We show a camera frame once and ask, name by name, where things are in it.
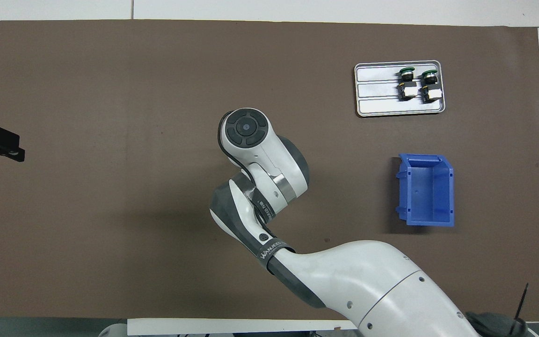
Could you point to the silver metal tray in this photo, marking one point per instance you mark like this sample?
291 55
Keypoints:
377 105

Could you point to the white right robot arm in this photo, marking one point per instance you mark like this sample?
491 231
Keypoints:
367 271

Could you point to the green mushroom push button switch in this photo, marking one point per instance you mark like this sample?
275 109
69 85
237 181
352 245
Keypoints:
431 91
407 89

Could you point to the blue plastic storage bin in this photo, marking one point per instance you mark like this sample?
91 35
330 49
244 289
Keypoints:
431 196

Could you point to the brown table mat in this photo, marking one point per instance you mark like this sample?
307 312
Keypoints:
110 234

